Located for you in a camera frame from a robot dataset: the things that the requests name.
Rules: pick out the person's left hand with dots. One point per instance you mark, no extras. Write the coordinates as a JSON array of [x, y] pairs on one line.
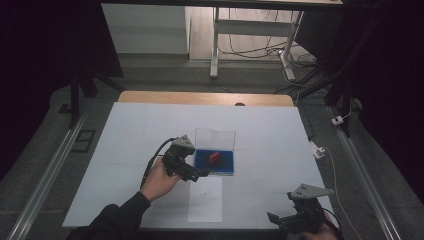
[[160, 183]]

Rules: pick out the black floor plate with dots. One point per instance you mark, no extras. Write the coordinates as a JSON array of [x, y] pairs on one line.
[[83, 141]]

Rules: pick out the red stamp block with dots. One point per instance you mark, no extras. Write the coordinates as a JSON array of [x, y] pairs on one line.
[[214, 157]]

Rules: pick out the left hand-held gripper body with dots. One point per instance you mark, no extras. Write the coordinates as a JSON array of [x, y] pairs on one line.
[[178, 156]]

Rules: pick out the white desk frame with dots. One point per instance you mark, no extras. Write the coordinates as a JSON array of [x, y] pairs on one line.
[[253, 27]]

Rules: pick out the person's right hand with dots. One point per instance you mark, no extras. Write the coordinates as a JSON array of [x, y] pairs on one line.
[[316, 236]]

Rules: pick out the white cabinet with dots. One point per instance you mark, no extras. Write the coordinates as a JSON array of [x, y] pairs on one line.
[[143, 30]]

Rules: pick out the clear plastic lid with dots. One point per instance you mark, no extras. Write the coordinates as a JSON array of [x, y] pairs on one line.
[[205, 206]]

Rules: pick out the metal floor rail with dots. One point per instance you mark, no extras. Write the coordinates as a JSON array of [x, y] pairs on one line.
[[366, 180], [46, 173]]

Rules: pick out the clear case with blue pad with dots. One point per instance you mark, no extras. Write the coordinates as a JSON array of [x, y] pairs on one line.
[[223, 166]]

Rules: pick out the dark round table grommet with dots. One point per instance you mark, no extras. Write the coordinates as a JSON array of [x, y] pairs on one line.
[[240, 104]]

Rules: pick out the white plug adapter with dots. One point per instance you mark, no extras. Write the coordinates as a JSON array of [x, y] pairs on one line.
[[316, 150]]

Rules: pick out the white table cover board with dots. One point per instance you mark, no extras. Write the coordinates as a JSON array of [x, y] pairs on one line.
[[133, 133]]

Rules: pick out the black stand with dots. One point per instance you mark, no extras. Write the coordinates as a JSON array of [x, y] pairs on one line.
[[75, 96], [336, 90]]

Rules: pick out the black curtain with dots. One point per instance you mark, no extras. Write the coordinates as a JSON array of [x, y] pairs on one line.
[[40, 66], [393, 83]]

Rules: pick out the wooden table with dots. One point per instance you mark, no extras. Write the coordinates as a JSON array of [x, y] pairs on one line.
[[200, 98]]

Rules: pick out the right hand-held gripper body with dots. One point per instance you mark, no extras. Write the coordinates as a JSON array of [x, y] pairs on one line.
[[308, 208]]

